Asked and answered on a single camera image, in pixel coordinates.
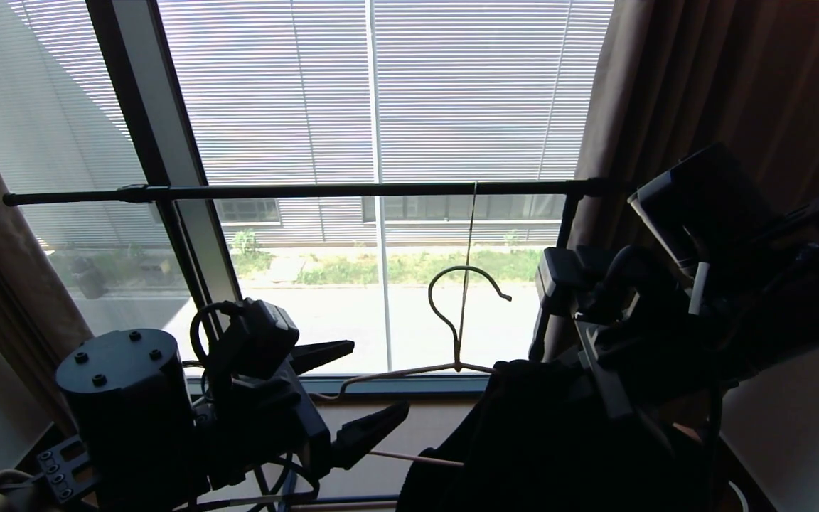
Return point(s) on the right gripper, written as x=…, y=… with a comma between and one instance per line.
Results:
x=651, y=348

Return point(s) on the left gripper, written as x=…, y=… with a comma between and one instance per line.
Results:
x=274, y=419

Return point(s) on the pink clothes hanger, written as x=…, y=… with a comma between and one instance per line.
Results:
x=457, y=359
x=468, y=249

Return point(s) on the black garment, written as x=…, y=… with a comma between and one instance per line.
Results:
x=559, y=441

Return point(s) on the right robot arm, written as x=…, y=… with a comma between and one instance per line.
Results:
x=736, y=235

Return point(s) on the black clothes rack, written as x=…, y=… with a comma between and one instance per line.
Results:
x=274, y=190

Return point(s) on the window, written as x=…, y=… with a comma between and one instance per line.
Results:
x=274, y=85

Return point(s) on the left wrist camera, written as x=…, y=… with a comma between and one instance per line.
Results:
x=264, y=338

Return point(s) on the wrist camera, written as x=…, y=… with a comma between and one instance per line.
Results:
x=566, y=274
x=264, y=338

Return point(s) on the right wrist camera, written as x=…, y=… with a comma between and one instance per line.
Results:
x=566, y=274

